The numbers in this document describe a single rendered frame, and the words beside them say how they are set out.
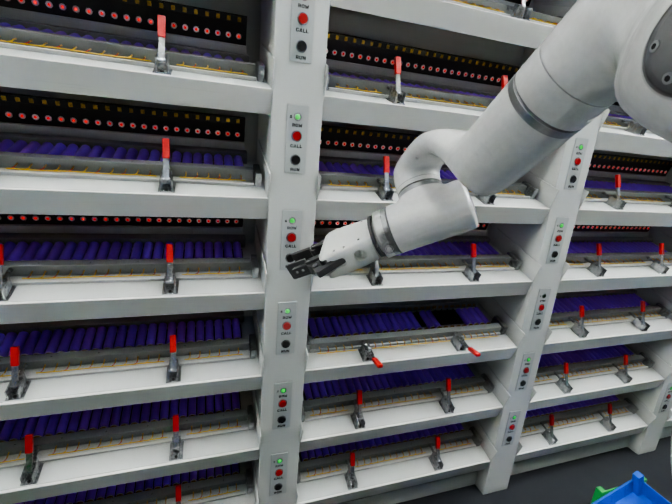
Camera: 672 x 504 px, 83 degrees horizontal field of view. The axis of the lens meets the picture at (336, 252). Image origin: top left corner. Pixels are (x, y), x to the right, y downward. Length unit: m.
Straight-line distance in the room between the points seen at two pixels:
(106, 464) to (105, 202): 0.56
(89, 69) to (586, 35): 0.65
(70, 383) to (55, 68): 0.56
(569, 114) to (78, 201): 0.71
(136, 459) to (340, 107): 0.85
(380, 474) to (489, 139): 0.99
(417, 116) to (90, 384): 0.84
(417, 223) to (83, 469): 0.83
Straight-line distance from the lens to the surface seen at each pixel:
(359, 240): 0.63
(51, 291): 0.85
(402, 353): 1.01
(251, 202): 0.75
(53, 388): 0.94
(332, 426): 1.06
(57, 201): 0.78
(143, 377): 0.91
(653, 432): 1.95
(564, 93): 0.43
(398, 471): 1.26
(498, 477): 1.48
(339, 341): 0.95
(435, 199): 0.62
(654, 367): 1.82
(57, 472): 1.06
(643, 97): 0.26
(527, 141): 0.46
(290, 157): 0.74
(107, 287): 0.84
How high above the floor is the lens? 1.01
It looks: 16 degrees down
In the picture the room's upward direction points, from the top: 5 degrees clockwise
